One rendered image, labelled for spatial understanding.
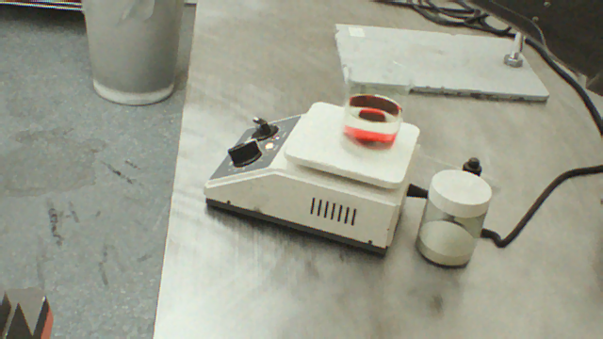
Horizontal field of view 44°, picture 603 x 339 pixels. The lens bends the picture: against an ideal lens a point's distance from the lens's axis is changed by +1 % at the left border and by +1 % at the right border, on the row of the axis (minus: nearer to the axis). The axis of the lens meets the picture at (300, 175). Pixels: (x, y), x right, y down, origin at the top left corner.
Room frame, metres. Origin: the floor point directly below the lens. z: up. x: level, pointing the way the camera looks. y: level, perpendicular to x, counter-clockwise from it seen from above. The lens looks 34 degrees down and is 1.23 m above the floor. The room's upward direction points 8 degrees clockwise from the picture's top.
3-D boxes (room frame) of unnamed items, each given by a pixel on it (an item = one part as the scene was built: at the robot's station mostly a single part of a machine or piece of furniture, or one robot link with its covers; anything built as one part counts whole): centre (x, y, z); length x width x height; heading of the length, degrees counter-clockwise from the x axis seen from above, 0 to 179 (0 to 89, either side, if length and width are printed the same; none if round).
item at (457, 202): (0.61, -0.16, 0.79); 0.06 x 0.06 x 0.08
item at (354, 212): (0.66, -0.02, 0.79); 0.22 x 0.13 x 0.08; 78
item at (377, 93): (0.65, -0.06, 0.88); 0.07 x 0.06 x 0.08; 56
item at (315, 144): (0.66, -0.05, 0.83); 0.12 x 0.12 x 0.01; 78
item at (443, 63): (1.07, -0.18, 0.76); 0.30 x 0.20 x 0.01; 98
